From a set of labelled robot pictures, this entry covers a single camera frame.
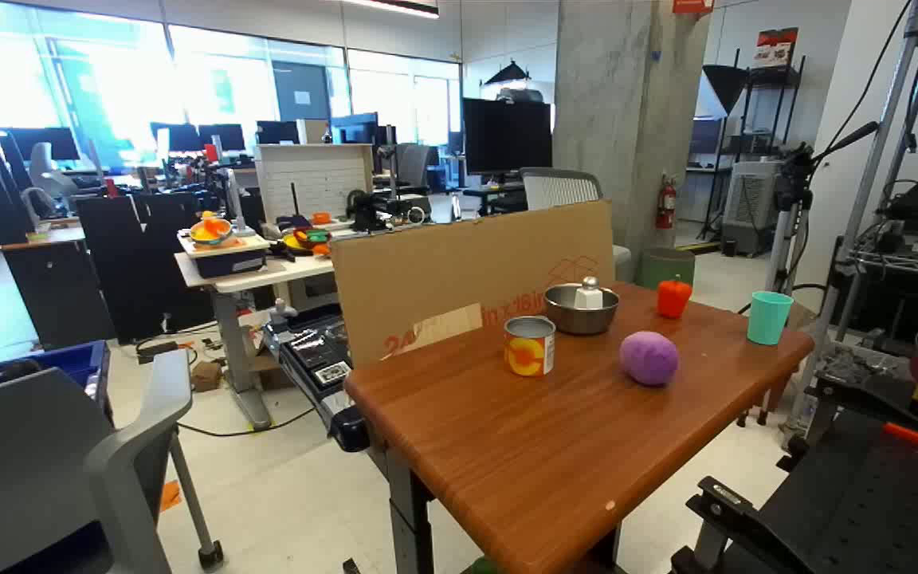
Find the metal bowl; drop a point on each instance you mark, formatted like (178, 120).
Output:
(582, 316)

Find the tin can orange label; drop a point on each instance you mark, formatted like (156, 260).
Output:
(529, 345)

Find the black cabinet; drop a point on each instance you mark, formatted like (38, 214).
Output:
(141, 267)

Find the blue bin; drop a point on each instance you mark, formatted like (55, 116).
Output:
(72, 367)

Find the red sign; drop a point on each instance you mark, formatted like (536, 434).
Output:
(775, 50)

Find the green box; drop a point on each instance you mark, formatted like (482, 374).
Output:
(668, 267)

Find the metal equipment rack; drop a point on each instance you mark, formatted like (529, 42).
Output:
(905, 250)

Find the dark desk with wood top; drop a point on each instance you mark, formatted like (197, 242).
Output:
(55, 290)

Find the black perforated platform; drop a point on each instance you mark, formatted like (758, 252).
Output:
(860, 512)

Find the red fire extinguisher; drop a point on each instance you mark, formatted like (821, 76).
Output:
(668, 202)

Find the purple ball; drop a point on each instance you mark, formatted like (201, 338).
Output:
(649, 357)

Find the black monitor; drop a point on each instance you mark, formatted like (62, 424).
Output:
(505, 135)

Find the white desk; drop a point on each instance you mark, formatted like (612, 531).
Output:
(232, 319)

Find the black camera on tripod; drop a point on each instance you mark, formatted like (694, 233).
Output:
(793, 179)

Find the black equipment case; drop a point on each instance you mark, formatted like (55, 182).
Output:
(316, 355)

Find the grey office chair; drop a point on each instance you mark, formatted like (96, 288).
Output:
(24, 456)

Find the white chair back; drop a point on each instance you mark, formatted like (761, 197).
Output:
(557, 190)

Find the black shelf with funnel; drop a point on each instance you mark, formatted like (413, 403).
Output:
(732, 83)

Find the teal cup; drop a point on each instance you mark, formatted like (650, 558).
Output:
(769, 316)

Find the whiteboard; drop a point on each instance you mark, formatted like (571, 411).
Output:
(314, 179)

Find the white salt cellar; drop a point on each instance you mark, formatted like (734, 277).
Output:
(586, 293)

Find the orange yellow toy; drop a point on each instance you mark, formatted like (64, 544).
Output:
(209, 226)

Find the black table leg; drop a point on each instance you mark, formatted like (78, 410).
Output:
(413, 521)

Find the white tray box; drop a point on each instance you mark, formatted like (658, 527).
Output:
(227, 256)

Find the brown cardboard panel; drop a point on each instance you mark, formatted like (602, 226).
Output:
(429, 275)

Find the orange cup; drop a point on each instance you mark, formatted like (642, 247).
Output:
(674, 298)

